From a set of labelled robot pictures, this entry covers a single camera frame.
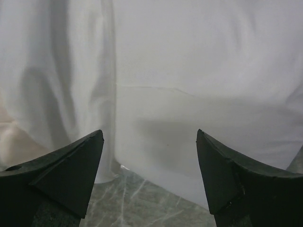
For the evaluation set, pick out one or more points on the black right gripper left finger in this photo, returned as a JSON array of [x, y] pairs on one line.
[[53, 190]]

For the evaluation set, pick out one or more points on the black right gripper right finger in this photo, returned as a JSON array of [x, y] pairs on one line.
[[243, 192]]

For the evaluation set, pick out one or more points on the white pillow with cream ruffle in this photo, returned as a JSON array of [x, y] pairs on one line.
[[57, 78]]

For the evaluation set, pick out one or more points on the plain white pillow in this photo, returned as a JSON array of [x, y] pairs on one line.
[[232, 68]]

